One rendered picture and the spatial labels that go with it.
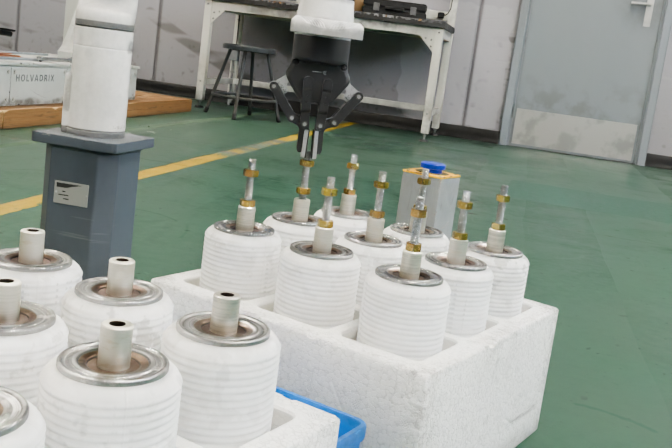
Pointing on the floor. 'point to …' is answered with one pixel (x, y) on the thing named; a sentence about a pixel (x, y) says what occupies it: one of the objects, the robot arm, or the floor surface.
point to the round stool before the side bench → (242, 77)
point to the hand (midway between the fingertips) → (309, 143)
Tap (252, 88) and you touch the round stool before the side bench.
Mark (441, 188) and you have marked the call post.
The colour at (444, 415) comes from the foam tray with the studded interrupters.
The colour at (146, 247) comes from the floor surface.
